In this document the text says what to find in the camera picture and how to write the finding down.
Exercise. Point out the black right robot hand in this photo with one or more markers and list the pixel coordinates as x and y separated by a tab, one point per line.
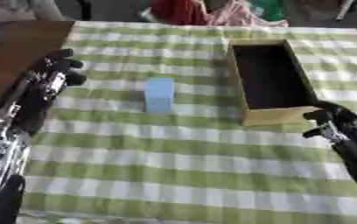
347	131

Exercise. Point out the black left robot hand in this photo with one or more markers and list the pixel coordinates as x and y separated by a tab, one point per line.
38	87

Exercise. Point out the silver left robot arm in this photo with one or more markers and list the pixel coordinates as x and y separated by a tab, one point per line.
3	163

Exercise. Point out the tan cardboard box black inside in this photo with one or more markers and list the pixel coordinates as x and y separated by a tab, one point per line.
271	81

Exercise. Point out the light blue rectangular block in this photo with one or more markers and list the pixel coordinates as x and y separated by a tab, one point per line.
159	94

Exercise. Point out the green bag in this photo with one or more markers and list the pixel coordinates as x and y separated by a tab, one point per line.
269	8

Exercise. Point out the red and pink bag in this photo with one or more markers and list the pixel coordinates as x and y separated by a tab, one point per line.
207	12

